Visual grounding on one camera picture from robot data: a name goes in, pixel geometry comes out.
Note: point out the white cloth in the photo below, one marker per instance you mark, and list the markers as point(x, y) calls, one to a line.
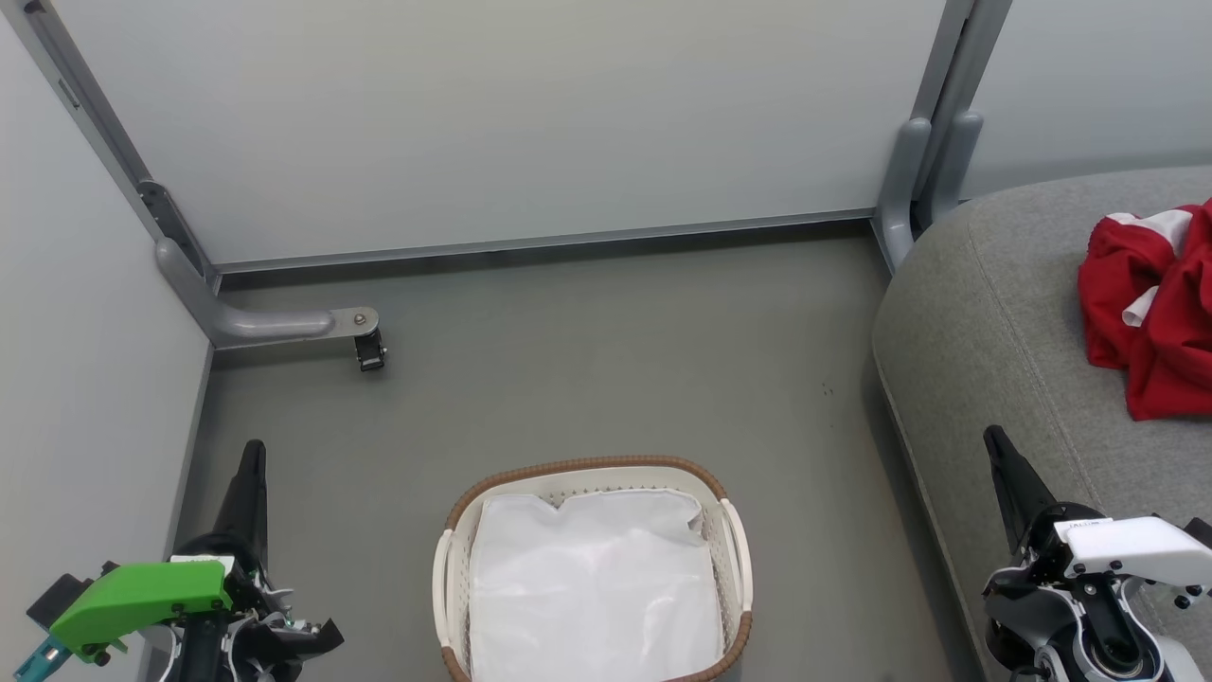
point(597, 587)

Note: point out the grey fabric sofa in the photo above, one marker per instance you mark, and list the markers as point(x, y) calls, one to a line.
point(994, 322)

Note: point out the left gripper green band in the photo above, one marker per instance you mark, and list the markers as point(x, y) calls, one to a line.
point(142, 597)

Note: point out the black caster wheel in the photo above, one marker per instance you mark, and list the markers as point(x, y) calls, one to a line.
point(370, 352)

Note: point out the white laundry basket brown rim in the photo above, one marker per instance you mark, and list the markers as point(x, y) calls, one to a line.
point(454, 578)

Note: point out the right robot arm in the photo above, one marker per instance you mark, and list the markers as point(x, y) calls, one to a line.
point(1070, 630)

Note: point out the red garment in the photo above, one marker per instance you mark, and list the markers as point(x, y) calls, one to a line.
point(1160, 332)

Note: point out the long grey partition foot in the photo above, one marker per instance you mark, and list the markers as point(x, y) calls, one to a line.
point(256, 325)

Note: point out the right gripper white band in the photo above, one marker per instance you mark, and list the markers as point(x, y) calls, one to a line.
point(1136, 549)

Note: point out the aluminium partition bottom rail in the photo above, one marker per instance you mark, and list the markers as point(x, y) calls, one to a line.
point(540, 242)

